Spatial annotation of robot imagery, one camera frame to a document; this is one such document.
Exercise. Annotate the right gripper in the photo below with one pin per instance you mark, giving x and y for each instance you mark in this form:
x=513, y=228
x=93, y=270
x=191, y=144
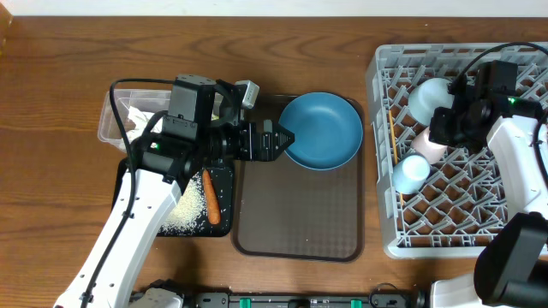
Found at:
x=438, y=133

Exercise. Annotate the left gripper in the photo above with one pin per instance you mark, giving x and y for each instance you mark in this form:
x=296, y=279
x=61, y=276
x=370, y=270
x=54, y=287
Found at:
x=267, y=150

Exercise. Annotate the light blue bowl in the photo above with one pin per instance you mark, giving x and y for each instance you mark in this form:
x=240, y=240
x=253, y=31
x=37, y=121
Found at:
x=428, y=96

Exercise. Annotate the dark blue plate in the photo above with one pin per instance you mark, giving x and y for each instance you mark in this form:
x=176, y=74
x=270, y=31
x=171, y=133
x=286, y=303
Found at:
x=328, y=130

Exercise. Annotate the pink cup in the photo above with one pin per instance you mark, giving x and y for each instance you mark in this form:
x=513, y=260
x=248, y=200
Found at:
x=431, y=151

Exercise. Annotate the light blue cup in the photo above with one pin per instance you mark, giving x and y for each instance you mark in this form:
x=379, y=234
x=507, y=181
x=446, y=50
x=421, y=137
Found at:
x=410, y=174

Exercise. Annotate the orange carrot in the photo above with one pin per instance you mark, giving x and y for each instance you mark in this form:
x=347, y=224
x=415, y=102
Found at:
x=213, y=210

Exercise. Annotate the white cooked rice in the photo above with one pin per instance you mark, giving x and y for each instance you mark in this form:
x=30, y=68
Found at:
x=189, y=217

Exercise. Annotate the white napkin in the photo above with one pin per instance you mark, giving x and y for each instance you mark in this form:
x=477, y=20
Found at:
x=134, y=124

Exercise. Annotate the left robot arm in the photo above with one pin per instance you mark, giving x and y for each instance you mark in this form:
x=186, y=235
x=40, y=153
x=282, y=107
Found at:
x=202, y=124

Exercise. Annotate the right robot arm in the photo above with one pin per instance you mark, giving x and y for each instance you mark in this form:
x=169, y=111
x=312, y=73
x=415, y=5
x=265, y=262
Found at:
x=509, y=271

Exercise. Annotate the grey dishwasher rack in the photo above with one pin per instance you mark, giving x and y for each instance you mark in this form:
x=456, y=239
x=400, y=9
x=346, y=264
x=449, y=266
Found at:
x=461, y=207

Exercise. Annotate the wooden chopstick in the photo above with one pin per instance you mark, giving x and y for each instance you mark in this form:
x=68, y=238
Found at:
x=394, y=149

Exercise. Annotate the brown serving tray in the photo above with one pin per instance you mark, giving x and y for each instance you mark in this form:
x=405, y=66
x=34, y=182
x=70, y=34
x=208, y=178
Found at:
x=288, y=211

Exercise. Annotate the black plastic tray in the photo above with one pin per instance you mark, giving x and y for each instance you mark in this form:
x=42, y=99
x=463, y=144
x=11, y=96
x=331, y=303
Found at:
x=156, y=207

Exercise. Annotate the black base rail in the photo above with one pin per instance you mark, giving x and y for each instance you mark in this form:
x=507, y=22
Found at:
x=170, y=294

